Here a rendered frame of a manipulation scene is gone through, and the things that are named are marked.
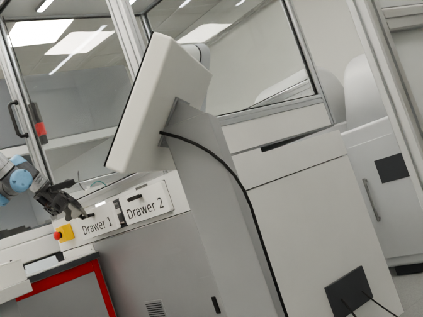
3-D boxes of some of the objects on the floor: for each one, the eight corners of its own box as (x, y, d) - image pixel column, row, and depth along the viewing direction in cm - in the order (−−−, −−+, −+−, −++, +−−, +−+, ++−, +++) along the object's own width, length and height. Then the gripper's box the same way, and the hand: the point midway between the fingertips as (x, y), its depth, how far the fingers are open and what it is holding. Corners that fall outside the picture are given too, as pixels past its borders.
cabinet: (272, 443, 184) (192, 209, 189) (114, 418, 260) (60, 252, 265) (411, 324, 249) (349, 152, 253) (252, 333, 325) (207, 200, 329)
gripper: (28, 199, 219) (70, 233, 226) (39, 192, 211) (83, 228, 218) (41, 182, 224) (82, 216, 231) (53, 176, 216) (94, 211, 223)
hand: (84, 214), depth 226 cm, fingers closed on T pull, 3 cm apart
